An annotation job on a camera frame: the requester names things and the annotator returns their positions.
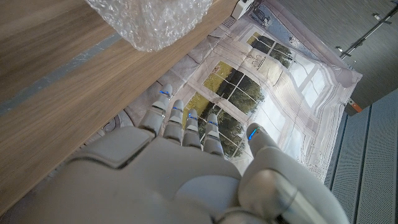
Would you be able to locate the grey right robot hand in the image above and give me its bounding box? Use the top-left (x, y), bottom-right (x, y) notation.
top-left (0, 83), bottom-right (351, 224)

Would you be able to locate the clear bubble wrap sheet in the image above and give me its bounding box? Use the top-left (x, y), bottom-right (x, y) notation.
top-left (84, 0), bottom-right (214, 53)

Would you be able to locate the grey tape table outline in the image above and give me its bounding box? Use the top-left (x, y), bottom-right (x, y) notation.
top-left (0, 32), bottom-right (123, 116)

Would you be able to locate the printed window backdrop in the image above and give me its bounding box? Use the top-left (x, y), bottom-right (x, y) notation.
top-left (102, 0), bottom-right (363, 183)

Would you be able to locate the orange backdrop clamp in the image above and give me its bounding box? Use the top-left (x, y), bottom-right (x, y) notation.
top-left (347, 98), bottom-right (363, 113)

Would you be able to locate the black ceiling track rail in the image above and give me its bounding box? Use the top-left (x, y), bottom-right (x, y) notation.
top-left (335, 2), bottom-right (398, 60)

